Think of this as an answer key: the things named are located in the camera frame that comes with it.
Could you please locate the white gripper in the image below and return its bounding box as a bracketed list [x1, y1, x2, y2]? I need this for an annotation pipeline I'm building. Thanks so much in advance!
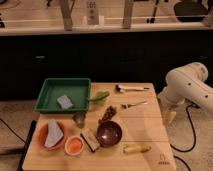
[157, 87, 185, 126]

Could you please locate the dark purple bowl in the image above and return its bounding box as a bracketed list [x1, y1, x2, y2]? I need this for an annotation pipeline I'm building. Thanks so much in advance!
[97, 121, 122, 147]

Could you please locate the orange bowl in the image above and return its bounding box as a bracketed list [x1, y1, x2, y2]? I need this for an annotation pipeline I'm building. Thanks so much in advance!
[36, 122, 67, 151]

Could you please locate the yellow banana toy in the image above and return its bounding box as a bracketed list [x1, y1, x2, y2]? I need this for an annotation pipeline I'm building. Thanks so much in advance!
[123, 144, 151, 154]

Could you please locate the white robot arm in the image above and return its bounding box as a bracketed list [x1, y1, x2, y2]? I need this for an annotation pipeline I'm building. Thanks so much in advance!
[157, 62, 213, 126]

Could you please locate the small cup orange content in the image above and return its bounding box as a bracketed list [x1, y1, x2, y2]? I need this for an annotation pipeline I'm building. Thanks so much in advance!
[65, 136, 84, 156]

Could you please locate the wooden block eraser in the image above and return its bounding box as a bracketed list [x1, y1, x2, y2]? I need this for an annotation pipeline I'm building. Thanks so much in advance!
[81, 128, 100, 152]

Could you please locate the brown dried food piece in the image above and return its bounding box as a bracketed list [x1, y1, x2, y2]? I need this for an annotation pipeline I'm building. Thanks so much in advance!
[99, 106, 117, 123]

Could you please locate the green leafy vegetable toy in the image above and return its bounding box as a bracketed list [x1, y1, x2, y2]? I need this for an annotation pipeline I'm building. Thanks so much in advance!
[89, 91, 110, 104]

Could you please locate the black cable on floor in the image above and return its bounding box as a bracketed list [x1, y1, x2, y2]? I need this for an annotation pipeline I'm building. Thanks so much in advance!
[169, 103, 201, 154]

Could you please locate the grey cloth in bowl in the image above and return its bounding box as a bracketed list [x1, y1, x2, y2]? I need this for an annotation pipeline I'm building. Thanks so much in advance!
[45, 119, 64, 148]

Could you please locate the small grey metal cup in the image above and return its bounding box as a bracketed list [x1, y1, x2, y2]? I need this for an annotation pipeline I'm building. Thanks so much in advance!
[73, 113, 86, 128]

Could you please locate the grey sponge in tray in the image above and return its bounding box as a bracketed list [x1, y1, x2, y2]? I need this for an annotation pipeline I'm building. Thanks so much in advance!
[57, 95, 73, 109]

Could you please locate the green plastic tray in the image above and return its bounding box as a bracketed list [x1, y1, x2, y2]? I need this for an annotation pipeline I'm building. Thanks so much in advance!
[35, 78, 91, 114]

